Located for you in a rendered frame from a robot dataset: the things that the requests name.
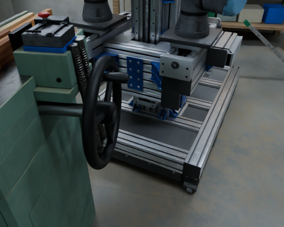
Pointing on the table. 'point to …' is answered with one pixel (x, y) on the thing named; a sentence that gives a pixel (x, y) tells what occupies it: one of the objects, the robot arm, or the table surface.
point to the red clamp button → (43, 14)
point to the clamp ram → (17, 40)
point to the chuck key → (37, 28)
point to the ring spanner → (56, 29)
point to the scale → (4, 21)
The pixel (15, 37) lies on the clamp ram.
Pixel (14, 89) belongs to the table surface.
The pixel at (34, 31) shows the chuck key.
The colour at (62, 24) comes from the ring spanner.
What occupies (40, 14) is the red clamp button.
